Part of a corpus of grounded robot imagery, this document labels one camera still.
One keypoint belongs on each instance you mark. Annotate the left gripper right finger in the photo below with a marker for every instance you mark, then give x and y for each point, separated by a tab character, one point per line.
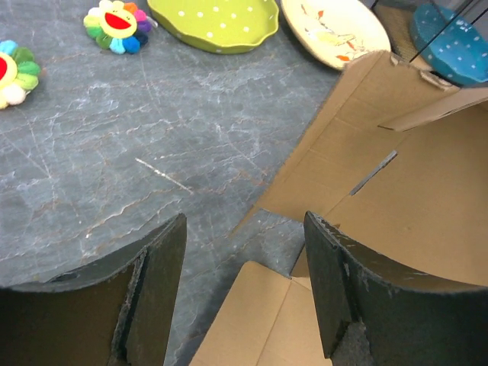
406	316

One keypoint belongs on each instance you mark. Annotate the blue polka dot plate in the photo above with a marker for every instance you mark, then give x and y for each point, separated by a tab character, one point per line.
452	46

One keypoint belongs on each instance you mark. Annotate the cream plate with branch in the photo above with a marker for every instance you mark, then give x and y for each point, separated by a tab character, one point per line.
336	32

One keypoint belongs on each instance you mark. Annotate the black wire shelf rack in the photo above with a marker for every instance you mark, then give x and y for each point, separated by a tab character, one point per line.
395	16

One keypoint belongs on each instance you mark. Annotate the brown cardboard box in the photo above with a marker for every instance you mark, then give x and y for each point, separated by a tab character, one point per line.
396	159

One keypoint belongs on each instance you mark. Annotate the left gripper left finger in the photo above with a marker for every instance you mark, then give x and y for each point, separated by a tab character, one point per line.
116	310

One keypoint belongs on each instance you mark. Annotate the green polka dot plate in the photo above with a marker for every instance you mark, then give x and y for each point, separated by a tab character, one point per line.
218	26

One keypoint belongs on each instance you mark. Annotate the flower plush keychain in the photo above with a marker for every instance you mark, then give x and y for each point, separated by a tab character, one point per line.
20	73

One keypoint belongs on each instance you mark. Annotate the rainbow flower plush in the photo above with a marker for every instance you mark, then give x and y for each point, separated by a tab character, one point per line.
121	27

